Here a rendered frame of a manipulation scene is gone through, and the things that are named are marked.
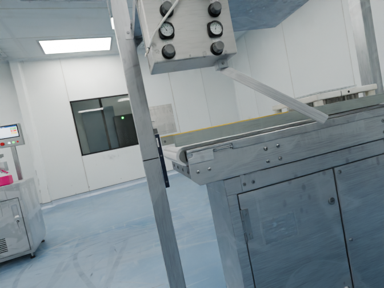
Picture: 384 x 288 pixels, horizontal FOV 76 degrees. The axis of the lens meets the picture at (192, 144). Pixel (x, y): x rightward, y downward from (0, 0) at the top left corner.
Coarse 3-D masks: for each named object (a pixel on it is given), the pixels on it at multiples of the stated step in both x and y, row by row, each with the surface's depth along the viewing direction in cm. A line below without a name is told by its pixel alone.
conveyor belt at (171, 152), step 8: (344, 112) 78; (352, 112) 78; (304, 120) 78; (312, 120) 75; (272, 128) 71; (280, 128) 72; (232, 136) 70; (240, 136) 69; (192, 144) 70; (200, 144) 66; (208, 144) 67; (168, 152) 78; (176, 152) 65; (176, 160) 66
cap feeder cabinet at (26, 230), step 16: (0, 192) 232; (16, 192) 236; (32, 192) 270; (0, 208) 231; (16, 208) 237; (32, 208) 258; (0, 224) 231; (16, 224) 235; (32, 224) 247; (0, 240) 231; (16, 240) 235; (32, 240) 240; (0, 256) 230; (16, 256) 236; (32, 256) 243
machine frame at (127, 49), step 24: (120, 0) 87; (360, 0) 113; (120, 24) 87; (360, 24) 115; (120, 48) 87; (360, 48) 117; (360, 72) 119; (144, 96) 89; (144, 120) 89; (144, 144) 89; (144, 168) 92; (168, 216) 91; (168, 240) 91; (168, 264) 91
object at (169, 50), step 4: (168, 40) 59; (172, 40) 59; (164, 44) 59; (168, 44) 57; (164, 48) 57; (168, 48) 57; (172, 48) 57; (164, 52) 58; (168, 52) 57; (172, 52) 57; (164, 56) 58; (168, 56) 58; (172, 56) 59
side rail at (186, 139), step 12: (372, 96) 78; (324, 108) 74; (336, 108) 75; (348, 108) 76; (252, 120) 68; (264, 120) 69; (276, 120) 70; (288, 120) 71; (300, 120) 72; (192, 132) 64; (204, 132) 64; (216, 132) 65; (228, 132) 66; (240, 132) 67; (180, 144) 63
